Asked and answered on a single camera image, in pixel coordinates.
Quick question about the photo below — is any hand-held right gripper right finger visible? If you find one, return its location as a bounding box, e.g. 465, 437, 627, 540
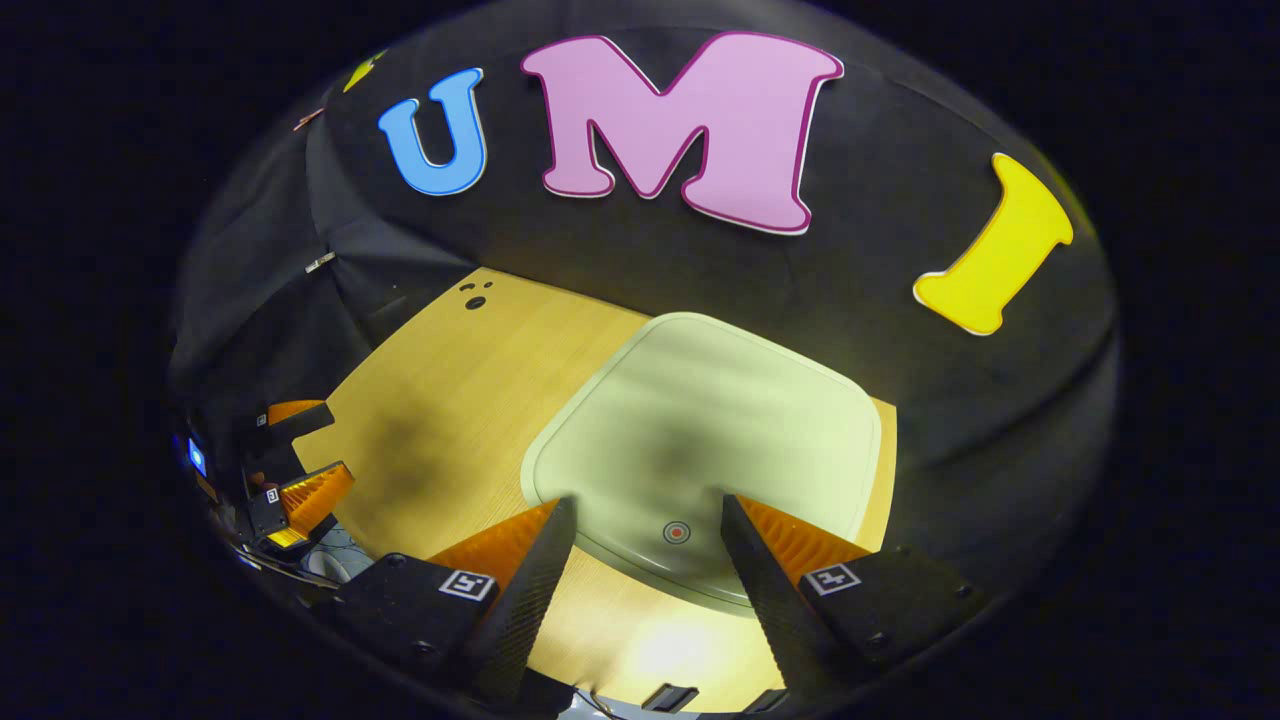
720, 495, 986, 696

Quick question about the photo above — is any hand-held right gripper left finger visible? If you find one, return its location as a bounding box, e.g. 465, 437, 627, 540
335, 497, 578, 701

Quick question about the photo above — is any green desktop garbage bin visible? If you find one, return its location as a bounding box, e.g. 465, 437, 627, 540
520, 312, 883, 611

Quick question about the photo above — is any wooden desktop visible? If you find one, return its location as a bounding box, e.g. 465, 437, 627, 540
290, 267, 898, 713

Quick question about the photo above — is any grey quilted cloth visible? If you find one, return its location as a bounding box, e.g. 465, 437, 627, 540
300, 520, 376, 586

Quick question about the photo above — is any black backdrop cloth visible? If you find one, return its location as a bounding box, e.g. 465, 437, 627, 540
170, 0, 1119, 601

